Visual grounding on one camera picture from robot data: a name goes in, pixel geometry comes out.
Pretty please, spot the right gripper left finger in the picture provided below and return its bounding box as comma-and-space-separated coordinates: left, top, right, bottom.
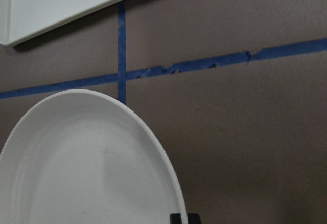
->
170, 213, 181, 224

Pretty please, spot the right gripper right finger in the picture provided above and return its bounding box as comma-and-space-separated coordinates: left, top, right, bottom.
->
187, 213, 201, 224

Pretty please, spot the round white plate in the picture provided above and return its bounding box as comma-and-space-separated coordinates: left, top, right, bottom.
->
1, 89, 188, 223

